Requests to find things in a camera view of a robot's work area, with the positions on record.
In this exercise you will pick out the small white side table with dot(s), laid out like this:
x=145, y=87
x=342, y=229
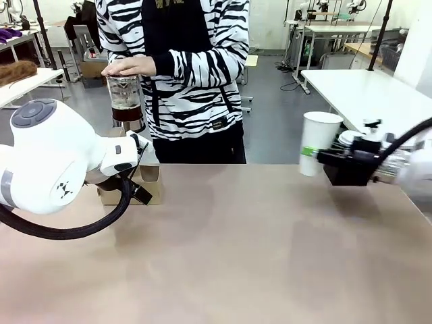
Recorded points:
x=251, y=60

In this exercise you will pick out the large white table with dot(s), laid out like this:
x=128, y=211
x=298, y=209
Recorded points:
x=364, y=91

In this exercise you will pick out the person's left hand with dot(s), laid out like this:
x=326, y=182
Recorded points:
x=131, y=65

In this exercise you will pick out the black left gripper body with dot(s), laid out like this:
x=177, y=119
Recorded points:
x=104, y=180

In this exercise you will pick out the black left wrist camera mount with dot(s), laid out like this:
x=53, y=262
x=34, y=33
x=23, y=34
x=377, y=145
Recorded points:
x=141, y=195

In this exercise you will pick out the white table with brown fur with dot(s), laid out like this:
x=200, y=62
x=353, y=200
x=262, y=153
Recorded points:
x=30, y=84

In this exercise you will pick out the white background workbench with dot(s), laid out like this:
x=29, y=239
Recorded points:
x=324, y=28

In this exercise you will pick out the person's right forearm zebra sleeve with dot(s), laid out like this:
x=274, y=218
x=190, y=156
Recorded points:
x=121, y=55

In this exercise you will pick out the person's left forearm zebra sleeve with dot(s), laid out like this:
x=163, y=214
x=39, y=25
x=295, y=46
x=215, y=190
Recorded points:
x=209, y=65

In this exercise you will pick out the brown furry object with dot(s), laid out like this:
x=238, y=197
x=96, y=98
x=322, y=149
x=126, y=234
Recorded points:
x=17, y=71

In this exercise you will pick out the brown cardboard cup carrier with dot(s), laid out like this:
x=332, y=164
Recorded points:
x=152, y=182

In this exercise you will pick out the purple cloth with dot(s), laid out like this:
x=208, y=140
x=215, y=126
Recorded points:
x=8, y=35

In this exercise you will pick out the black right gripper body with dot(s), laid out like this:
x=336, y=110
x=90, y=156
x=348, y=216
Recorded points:
x=347, y=168

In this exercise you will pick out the black stand pole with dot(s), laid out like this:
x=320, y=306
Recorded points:
x=45, y=33
x=379, y=33

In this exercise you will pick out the person in zebra striped jacket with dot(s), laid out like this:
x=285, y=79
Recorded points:
x=189, y=111

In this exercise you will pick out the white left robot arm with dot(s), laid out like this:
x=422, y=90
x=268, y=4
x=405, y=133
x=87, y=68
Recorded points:
x=50, y=152

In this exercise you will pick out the white paper cup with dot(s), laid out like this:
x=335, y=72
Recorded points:
x=319, y=135

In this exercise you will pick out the glass french press with coffee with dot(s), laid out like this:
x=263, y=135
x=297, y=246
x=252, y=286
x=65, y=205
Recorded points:
x=125, y=114

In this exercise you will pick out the stack of white cup lids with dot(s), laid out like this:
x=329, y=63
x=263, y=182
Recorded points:
x=349, y=136

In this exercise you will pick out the brown cardboard box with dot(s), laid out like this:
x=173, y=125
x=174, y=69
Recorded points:
x=92, y=72

